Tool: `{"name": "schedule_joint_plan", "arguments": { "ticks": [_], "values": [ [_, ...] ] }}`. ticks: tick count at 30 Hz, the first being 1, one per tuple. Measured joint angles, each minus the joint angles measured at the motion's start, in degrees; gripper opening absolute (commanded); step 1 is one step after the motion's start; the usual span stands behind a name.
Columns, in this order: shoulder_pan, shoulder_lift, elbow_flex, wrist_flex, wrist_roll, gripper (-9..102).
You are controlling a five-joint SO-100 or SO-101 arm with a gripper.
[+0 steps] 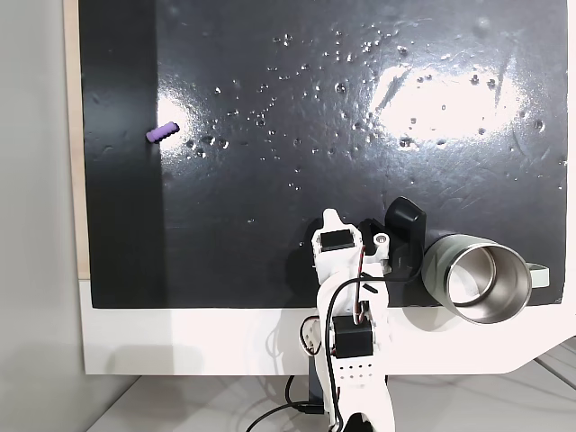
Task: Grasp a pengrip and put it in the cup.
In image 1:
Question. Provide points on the light wooden board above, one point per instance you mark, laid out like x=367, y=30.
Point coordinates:
x=74, y=157

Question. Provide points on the grey steel-lined mug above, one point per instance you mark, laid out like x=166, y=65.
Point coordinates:
x=434, y=270

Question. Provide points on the black rubber mat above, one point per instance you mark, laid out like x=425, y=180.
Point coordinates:
x=252, y=202

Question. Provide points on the purple ribbed pen grip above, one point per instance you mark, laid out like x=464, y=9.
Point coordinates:
x=162, y=132

